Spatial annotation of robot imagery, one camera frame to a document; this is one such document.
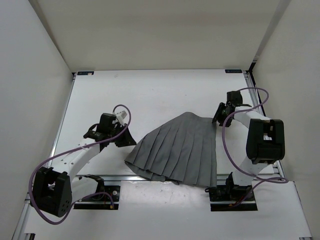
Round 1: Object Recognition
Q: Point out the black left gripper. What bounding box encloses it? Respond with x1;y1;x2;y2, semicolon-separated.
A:
108;123;137;147

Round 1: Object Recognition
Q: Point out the grey pleated skirt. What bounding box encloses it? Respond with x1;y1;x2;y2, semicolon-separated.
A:
124;112;217;187

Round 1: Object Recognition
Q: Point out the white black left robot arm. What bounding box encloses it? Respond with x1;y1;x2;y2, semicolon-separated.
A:
30;110;137;218

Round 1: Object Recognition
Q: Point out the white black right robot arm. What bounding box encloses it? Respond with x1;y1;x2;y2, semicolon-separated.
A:
212;90;288;200

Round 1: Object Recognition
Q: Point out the blue label right corner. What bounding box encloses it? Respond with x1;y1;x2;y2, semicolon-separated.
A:
225;69;243;74

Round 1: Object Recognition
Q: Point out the blue label corner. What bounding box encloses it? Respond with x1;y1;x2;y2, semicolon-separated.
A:
77;71;94;76
225;69;243;74

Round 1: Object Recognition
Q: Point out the blue label left corner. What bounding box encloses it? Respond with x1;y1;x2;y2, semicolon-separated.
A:
77;71;94;76

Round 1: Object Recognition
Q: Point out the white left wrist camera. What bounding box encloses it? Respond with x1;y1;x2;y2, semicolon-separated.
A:
115;110;128;126

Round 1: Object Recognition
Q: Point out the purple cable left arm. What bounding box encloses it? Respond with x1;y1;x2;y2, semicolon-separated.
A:
28;104;133;225

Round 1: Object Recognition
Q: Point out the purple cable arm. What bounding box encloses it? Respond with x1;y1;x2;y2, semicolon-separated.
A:
221;87;290;185
28;104;133;225

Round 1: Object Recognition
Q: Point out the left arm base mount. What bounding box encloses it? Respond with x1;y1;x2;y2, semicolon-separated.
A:
71;174;121;203

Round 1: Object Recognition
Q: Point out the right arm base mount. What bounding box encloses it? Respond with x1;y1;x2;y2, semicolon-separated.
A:
204;172;255;205

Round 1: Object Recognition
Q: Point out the aluminium frame rail right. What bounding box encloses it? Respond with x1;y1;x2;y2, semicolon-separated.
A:
243;70;285;177

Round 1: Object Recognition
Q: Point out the aluminium frame rail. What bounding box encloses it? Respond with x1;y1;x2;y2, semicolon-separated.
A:
11;72;77;240
243;70;285;177

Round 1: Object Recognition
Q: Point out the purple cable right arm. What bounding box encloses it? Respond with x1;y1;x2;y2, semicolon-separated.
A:
221;87;290;185

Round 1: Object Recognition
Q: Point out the aluminium frame rail left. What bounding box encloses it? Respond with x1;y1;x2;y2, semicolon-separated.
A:
11;72;77;240

